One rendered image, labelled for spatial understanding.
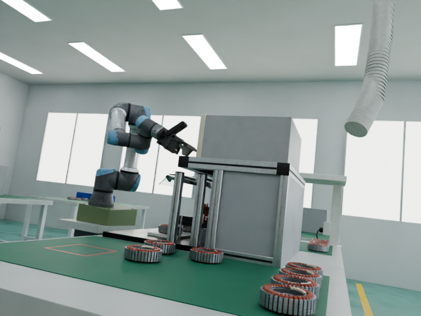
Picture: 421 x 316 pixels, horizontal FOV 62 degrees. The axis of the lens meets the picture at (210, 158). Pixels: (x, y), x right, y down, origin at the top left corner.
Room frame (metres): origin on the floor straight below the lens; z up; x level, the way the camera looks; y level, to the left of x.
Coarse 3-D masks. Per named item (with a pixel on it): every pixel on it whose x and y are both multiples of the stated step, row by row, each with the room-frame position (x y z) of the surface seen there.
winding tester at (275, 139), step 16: (208, 128) 1.47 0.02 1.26; (224, 128) 1.44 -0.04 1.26; (240, 128) 1.42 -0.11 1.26; (256, 128) 1.39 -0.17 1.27; (272, 128) 1.37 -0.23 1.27; (288, 128) 1.35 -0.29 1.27; (208, 144) 1.46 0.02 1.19; (224, 144) 1.44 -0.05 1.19; (240, 144) 1.41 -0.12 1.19; (256, 144) 1.39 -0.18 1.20; (272, 144) 1.37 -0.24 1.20; (288, 144) 1.35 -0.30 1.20; (256, 160) 1.39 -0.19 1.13; (272, 160) 1.37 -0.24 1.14; (288, 160) 1.36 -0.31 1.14
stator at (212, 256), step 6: (192, 252) 1.16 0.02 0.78; (198, 252) 1.14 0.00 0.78; (204, 252) 1.15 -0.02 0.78; (210, 252) 1.14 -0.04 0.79; (216, 252) 1.16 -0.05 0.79; (222, 252) 1.20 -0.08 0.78; (192, 258) 1.16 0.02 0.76; (198, 258) 1.14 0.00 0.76; (204, 258) 1.13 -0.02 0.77; (210, 258) 1.14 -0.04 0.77; (216, 258) 1.14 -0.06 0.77; (222, 258) 1.18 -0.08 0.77
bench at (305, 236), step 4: (304, 232) 3.72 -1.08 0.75; (304, 236) 3.02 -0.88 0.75; (308, 236) 3.07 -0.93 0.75; (312, 236) 3.14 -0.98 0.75; (320, 236) 3.28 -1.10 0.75; (324, 236) 3.34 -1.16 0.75; (328, 236) 3.43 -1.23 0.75; (304, 240) 2.93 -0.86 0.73; (308, 240) 2.92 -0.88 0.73; (328, 240) 2.89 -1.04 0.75
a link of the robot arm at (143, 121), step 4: (140, 116) 1.73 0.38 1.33; (144, 116) 1.73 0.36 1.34; (140, 120) 1.71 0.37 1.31; (144, 120) 1.71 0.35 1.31; (148, 120) 1.71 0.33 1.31; (152, 120) 1.71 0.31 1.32; (136, 124) 1.73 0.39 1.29; (140, 124) 1.71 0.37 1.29; (144, 124) 1.70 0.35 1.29; (148, 124) 1.70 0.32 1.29; (152, 124) 1.69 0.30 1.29; (140, 128) 1.72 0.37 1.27; (144, 128) 1.71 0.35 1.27; (148, 128) 1.69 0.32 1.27; (140, 132) 1.73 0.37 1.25; (144, 132) 1.72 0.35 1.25; (148, 132) 1.70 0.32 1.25; (144, 136) 1.73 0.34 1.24; (148, 136) 1.74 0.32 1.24
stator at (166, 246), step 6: (150, 240) 1.28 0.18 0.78; (156, 240) 1.29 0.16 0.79; (162, 240) 1.31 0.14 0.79; (156, 246) 1.21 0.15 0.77; (162, 246) 1.22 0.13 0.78; (168, 246) 1.22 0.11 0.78; (174, 246) 1.25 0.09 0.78; (162, 252) 1.21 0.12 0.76; (168, 252) 1.22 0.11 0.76; (174, 252) 1.26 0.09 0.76
